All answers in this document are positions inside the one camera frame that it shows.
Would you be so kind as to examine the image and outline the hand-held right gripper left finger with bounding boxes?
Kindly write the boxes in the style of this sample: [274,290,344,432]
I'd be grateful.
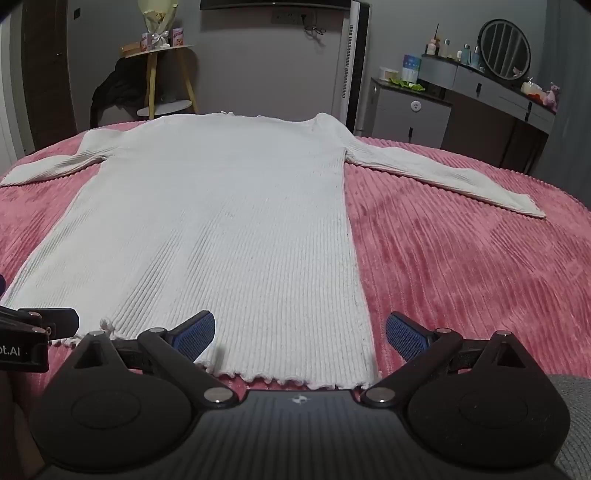
[60,310,236,409]

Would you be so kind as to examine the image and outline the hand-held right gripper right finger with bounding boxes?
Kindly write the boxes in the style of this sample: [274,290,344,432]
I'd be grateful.
[360,312,550,409]

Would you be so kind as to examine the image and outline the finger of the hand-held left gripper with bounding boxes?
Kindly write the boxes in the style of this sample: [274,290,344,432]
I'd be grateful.
[0,305,80,341]

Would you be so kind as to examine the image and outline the white ribbed knit sweater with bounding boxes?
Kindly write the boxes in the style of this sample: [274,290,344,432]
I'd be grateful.
[0,111,548,391]

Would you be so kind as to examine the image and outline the pink ribbed blanket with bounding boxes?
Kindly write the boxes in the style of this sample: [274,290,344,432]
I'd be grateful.
[0,119,591,480]

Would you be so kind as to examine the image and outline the grey cloth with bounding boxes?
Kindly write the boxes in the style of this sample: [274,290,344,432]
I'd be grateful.
[545,374,591,480]

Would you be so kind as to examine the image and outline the grey bedside cabinet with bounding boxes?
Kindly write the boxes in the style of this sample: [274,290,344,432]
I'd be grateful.
[368,77,454,141]

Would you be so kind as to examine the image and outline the black garment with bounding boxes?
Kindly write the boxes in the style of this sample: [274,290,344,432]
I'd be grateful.
[89,60,154,129]

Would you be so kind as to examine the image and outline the grey dressing table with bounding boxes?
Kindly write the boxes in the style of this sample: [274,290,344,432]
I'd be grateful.
[419,54,558,175]

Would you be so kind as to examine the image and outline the dark wooden door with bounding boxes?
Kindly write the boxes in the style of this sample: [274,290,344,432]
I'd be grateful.
[20,0,78,149]

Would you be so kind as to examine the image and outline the round side table yellow legs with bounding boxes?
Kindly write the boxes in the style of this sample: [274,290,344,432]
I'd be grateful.
[115,44,200,118]

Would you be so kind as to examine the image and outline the blue and white box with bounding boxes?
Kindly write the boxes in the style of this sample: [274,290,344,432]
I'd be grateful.
[401,54,422,84]

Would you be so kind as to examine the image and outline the white tower air conditioner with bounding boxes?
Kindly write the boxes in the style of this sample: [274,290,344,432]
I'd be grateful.
[338,0,371,136]

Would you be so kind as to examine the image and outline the round black mirror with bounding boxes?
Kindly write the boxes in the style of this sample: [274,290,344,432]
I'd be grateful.
[477,18,532,82]

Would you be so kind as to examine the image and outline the black cable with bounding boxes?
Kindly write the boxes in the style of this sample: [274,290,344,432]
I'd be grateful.
[301,14,327,36]

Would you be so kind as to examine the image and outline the wall power outlet strip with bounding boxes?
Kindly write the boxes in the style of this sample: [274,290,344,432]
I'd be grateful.
[270,11,320,27]

